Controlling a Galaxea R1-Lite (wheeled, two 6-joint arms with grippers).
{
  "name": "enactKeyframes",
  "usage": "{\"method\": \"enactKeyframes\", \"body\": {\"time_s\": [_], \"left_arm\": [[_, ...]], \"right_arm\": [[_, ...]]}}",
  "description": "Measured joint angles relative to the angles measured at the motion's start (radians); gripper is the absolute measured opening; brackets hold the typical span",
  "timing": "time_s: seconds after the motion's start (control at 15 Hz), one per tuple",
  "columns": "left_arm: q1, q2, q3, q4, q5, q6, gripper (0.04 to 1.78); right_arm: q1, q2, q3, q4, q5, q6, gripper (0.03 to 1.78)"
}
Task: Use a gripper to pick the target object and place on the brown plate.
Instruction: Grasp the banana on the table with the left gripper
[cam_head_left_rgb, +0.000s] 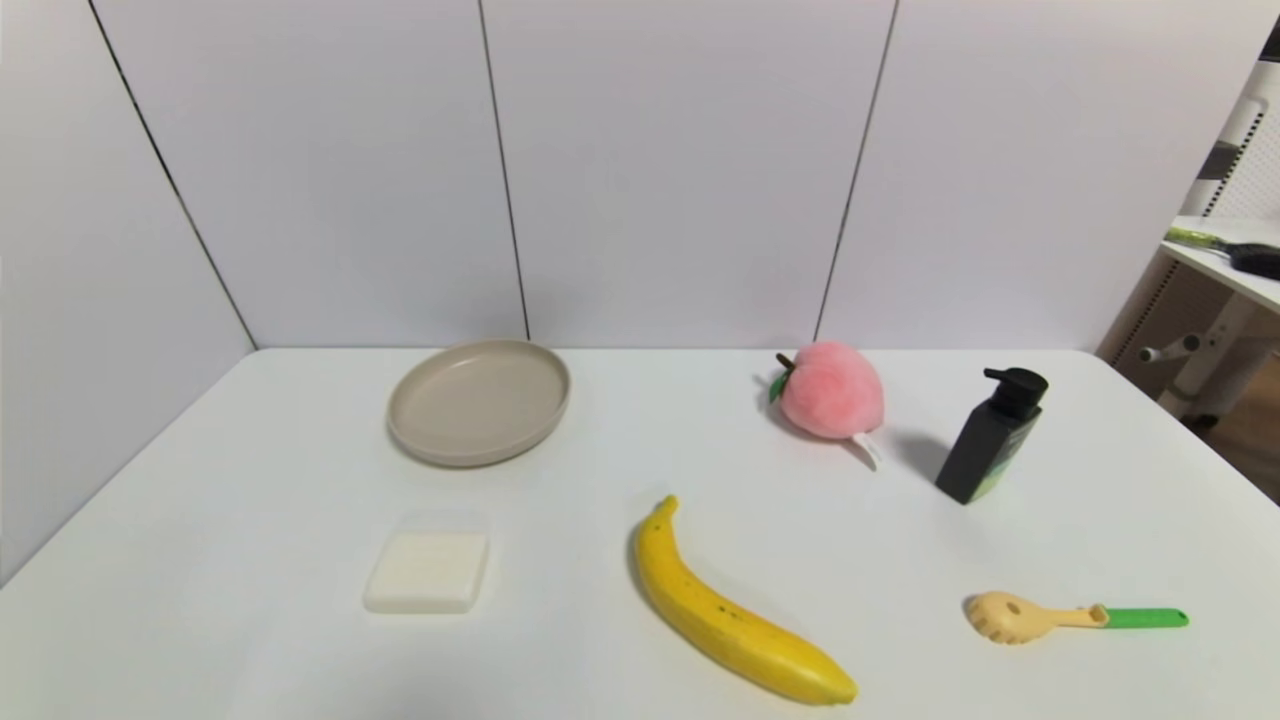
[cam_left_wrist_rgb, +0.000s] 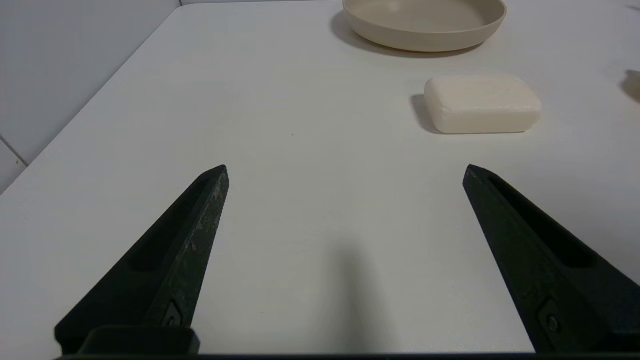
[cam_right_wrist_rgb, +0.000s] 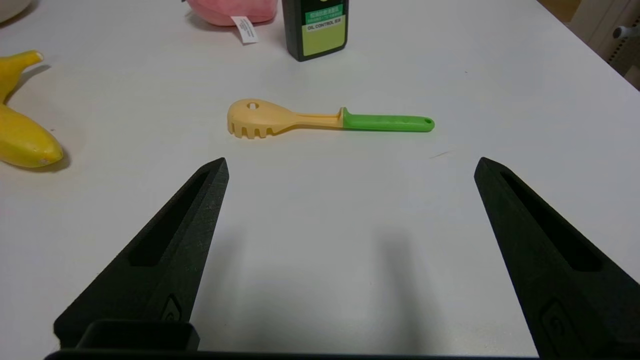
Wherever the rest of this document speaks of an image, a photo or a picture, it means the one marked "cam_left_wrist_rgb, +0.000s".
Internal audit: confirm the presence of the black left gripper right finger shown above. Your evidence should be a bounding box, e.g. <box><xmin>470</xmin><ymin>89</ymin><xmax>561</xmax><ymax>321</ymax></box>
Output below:
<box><xmin>462</xmin><ymin>164</ymin><xmax>640</xmax><ymax>355</ymax></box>

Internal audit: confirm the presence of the white soap bar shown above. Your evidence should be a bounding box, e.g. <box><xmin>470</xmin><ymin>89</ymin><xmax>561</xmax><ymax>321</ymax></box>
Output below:
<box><xmin>424</xmin><ymin>75</ymin><xmax>542</xmax><ymax>135</ymax></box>

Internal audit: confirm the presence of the beige round plate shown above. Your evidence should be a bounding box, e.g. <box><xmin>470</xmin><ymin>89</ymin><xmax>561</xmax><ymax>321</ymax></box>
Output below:
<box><xmin>342</xmin><ymin>0</ymin><xmax>508</xmax><ymax>53</ymax></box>

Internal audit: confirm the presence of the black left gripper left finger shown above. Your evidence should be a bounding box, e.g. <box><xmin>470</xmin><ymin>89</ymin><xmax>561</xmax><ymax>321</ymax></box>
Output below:
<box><xmin>54</xmin><ymin>164</ymin><xmax>231</xmax><ymax>357</ymax></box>

